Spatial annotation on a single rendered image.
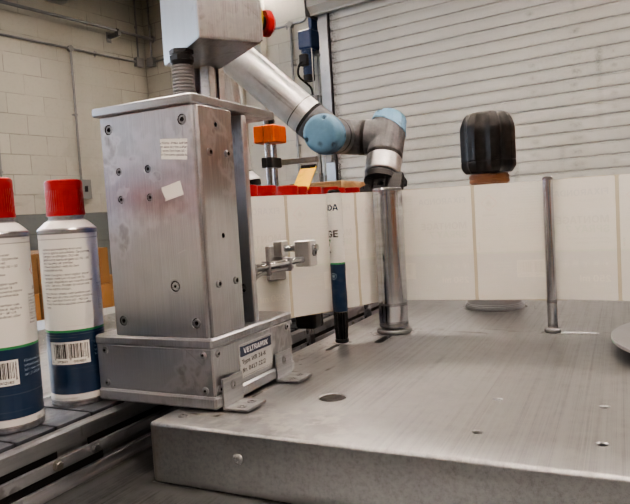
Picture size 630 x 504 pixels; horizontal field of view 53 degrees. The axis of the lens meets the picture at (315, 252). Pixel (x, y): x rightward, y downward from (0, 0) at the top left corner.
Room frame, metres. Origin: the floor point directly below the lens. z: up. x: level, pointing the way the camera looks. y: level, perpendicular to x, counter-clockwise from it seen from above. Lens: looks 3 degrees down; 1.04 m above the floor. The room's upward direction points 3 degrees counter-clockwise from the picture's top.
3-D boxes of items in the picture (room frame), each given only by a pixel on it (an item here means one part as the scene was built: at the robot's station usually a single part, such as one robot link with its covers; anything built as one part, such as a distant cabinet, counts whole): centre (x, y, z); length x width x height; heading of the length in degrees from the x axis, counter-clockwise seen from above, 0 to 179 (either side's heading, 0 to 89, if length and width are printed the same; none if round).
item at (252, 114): (0.60, 0.11, 1.14); 0.14 x 0.11 x 0.01; 154
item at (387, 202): (0.81, -0.10, 0.97); 0.05 x 0.05 x 0.19
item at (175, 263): (0.60, 0.12, 1.01); 0.14 x 0.13 x 0.26; 154
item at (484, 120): (0.97, -0.27, 1.03); 0.09 x 0.09 x 0.30
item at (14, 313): (0.51, 0.26, 0.98); 0.05 x 0.05 x 0.20
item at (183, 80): (0.92, 0.17, 1.18); 0.04 x 0.04 x 0.21
